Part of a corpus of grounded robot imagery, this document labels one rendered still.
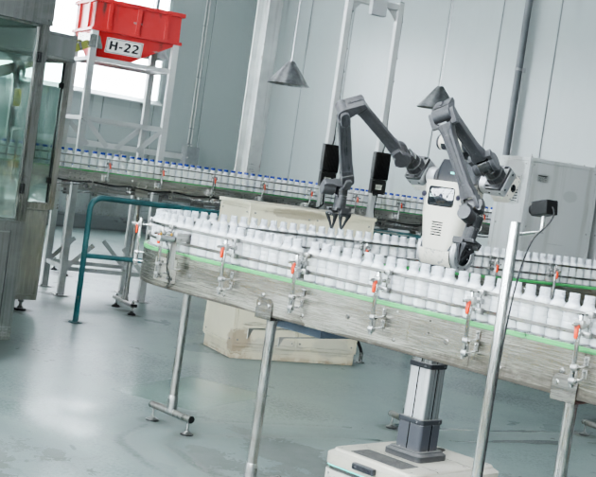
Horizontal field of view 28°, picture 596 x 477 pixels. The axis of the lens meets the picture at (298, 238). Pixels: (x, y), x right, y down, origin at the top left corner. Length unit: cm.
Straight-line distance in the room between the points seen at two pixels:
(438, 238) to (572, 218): 591
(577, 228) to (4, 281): 557
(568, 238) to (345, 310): 649
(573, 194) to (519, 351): 691
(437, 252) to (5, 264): 329
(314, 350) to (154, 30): 379
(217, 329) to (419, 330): 487
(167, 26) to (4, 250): 446
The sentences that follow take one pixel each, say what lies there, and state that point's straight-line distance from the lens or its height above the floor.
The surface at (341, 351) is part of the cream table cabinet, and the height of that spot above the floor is 11.
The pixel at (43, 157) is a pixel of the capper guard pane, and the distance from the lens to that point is 994.
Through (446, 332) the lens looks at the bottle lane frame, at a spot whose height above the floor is 93.
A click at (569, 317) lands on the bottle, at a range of 414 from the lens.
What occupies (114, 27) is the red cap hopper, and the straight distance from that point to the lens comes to 1138.
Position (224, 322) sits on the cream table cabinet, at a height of 24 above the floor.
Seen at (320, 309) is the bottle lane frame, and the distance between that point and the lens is 482.
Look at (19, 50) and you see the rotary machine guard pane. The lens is 758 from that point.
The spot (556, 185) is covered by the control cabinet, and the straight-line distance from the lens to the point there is 1093.
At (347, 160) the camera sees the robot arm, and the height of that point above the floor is 153.
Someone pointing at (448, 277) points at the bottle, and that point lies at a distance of 444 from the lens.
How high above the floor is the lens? 143
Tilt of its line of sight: 3 degrees down
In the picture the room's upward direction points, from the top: 8 degrees clockwise
